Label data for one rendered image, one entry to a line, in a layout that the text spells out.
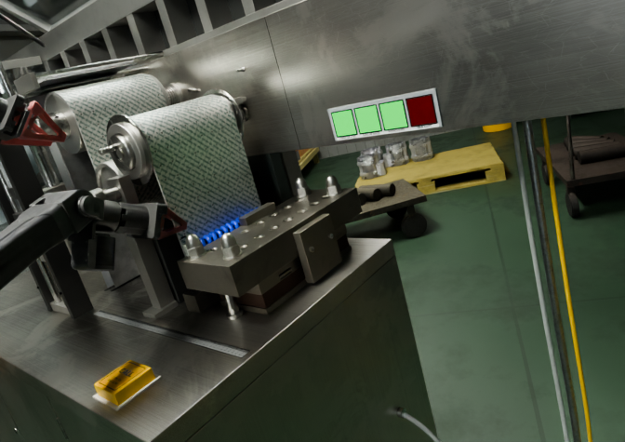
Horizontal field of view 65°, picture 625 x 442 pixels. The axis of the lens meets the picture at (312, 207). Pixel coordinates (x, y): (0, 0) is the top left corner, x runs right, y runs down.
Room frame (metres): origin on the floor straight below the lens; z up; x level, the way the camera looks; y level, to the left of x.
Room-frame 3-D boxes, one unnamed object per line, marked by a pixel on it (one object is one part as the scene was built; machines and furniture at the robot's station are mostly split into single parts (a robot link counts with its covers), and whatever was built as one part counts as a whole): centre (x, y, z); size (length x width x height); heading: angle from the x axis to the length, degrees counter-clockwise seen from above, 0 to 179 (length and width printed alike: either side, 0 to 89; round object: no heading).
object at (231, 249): (0.84, 0.16, 1.05); 0.04 x 0.04 x 0.04
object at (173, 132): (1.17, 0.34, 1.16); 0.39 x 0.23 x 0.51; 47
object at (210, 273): (0.99, 0.09, 1.00); 0.40 x 0.16 x 0.06; 137
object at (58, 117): (1.15, 0.53, 1.34); 0.06 x 0.06 x 0.06; 47
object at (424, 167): (4.51, -1.14, 0.19); 1.36 x 0.92 x 0.37; 70
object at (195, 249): (0.90, 0.24, 1.05); 0.04 x 0.04 x 0.04
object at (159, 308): (0.99, 0.38, 1.05); 0.06 x 0.05 x 0.31; 137
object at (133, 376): (0.71, 0.37, 0.91); 0.07 x 0.07 x 0.02; 47
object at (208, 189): (1.04, 0.20, 1.11); 0.23 x 0.01 x 0.18; 137
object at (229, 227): (1.03, 0.18, 1.03); 0.21 x 0.04 x 0.03; 137
